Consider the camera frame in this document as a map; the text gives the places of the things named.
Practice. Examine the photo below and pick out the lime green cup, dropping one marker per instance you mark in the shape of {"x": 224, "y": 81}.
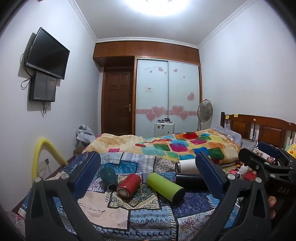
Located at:
{"x": 161, "y": 185}

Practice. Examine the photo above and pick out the dark green cup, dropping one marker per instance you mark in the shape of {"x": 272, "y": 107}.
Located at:
{"x": 108, "y": 177}

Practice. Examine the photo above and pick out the grey pillow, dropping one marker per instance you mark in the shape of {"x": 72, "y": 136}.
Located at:
{"x": 227, "y": 135}

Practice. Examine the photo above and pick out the wooden headboard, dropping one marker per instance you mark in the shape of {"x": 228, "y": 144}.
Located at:
{"x": 266, "y": 129}

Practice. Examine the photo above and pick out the wall-mounted black television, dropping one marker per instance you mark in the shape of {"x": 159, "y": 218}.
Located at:
{"x": 48, "y": 54}

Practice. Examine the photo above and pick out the wooden wardrobe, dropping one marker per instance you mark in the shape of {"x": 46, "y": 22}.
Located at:
{"x": 148, "y": 49}

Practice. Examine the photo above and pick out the white cup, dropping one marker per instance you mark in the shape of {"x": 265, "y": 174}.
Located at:
{"x": 186, "y": 166}

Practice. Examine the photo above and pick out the ceiling lamp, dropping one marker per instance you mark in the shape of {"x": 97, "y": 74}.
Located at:
{"x": 157, "y": 5}

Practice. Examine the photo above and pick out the colourful checked blanket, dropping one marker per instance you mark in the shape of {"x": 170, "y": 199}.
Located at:
{"x": 143, "y": 144}

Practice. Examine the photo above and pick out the small black wall monitor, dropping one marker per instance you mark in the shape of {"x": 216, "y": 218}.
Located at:
{"x": 42, "y": 89}

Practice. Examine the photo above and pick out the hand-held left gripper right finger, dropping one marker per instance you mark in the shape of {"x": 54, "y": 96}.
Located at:
{"x": 211, "y": 173}

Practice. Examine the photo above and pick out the small white cabinet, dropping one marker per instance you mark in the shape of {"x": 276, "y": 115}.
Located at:
{"x": 164, "y": 129}

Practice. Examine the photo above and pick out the wall socket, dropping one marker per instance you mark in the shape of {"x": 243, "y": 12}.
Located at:
{"x": 44, "y": 163}

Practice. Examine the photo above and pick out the standing fan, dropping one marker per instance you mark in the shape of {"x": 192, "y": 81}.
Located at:
{"x": 205, "y": 109}

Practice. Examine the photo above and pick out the black cup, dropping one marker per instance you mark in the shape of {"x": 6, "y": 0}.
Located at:
{"x": 189, "y": 181}

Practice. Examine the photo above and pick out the dark jars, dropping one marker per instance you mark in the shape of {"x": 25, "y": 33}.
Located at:
{"x": 164, "y": 120}

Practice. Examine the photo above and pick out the person's right hand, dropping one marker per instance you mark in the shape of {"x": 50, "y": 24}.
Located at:
{"x": 272, "y": 205}

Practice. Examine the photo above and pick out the brown wooden door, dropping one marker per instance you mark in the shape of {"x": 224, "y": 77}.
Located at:
{"x": 118, "y": 97}

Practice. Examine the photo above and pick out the frosted sliding door with hearts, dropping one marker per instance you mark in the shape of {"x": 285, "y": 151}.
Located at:
{"x": 183, "y": 88}
{"x": 151, "y": 92}

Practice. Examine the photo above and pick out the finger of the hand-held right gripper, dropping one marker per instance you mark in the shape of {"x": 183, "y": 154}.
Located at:
{"x": 252, "y": 160}
{"x": 268, "y": 148}

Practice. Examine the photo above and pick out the patchwork bed sheet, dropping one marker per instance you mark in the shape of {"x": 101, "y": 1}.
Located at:
{"x": 143, "y": 217}

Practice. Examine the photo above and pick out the yellow smiley cushion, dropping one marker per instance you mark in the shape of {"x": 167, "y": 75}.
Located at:
{"x": 291, "y": 150}

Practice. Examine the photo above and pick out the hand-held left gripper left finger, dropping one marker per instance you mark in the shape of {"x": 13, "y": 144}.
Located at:
{"x": 89, "y": 171}

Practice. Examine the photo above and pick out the yellow foam tube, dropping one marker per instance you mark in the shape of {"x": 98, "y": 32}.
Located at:
{"x": 40, "y": 148}

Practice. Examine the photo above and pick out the grey clothes pile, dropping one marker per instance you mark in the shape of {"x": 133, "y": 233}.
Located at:
{"x": 85, "y": 136}

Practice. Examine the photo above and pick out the red cup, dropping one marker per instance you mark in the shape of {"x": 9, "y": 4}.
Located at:
{"x": 129, "y": 184}

